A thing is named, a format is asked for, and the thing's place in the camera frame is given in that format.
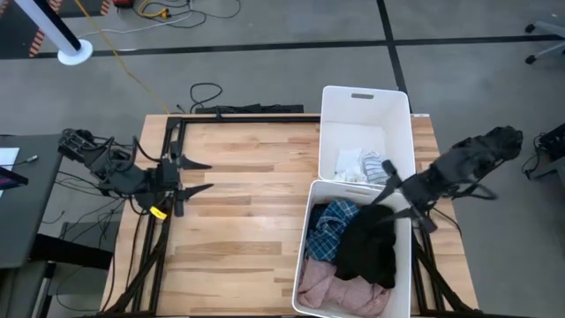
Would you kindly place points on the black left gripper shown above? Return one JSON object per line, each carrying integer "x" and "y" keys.
{"x": 167, "y": 176}

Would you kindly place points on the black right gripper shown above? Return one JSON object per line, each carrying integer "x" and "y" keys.
{"x": 419, "y": 192}

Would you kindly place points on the white blue-striped cloth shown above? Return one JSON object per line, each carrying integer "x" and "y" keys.
{"x": 375, "y": 168}

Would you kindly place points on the black garment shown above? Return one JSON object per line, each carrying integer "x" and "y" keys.
{"x": 368, "y": 247}

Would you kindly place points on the blue plaid shirt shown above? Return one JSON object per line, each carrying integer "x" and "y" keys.
{"x": 329, "y": 229}

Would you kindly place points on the pink shirt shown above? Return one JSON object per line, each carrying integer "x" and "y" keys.
{"x": 335, "y": 291}

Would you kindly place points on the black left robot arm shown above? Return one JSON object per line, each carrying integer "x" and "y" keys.
{"x": 110, "y": 168}

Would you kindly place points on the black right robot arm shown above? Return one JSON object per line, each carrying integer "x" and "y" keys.
{"x": 476, "y": 154}

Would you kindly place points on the yellow tag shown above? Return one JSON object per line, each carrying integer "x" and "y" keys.
{"x": 158, "y": 213}

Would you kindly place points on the white perforated plastic bin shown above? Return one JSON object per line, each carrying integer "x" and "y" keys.
{"x": 340, "y": 191}
{"x": 353, "y": 132}

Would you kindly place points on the black power strip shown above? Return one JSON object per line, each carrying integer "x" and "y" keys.
{"x": 251, "y": 108}

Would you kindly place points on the black desk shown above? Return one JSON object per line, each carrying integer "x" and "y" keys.
{"x": 31, "y": 199}

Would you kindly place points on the black bench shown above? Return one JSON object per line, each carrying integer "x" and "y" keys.
{"x": 44, "y": 265}

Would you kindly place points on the dark tablet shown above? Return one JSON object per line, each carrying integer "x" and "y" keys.
{"x": 11, "y": 179}

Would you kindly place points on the white paper sheet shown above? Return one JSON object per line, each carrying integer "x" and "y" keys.
{"x": 6, "y": 156}

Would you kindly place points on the red box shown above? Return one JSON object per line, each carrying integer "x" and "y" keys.
{"x": 123, "y": 2}

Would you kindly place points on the white pole with black stripe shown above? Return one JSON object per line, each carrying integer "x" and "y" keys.
{"x": 48, "y": 24}

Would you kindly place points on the grey office chair base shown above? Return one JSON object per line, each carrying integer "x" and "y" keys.
{"x": 545, "y": 40}

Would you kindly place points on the black hazard-striped floor mat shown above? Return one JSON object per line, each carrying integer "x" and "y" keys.
{"x": 13, "y": 26}

